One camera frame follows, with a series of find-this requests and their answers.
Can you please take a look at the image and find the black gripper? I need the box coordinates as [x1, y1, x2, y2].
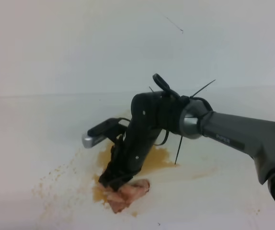
[98, 92, 175, 191]

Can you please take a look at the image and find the black cable with zip ties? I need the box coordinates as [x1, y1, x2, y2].
[148, 73, 216, 166]

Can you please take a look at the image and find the pink stained rag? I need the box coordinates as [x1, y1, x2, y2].
[103, 179, 150, 214]

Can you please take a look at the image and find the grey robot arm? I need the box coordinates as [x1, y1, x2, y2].
[99, 92, 275, 201]

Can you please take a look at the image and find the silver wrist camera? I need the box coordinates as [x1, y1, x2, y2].
[81, 117, 130, 149]

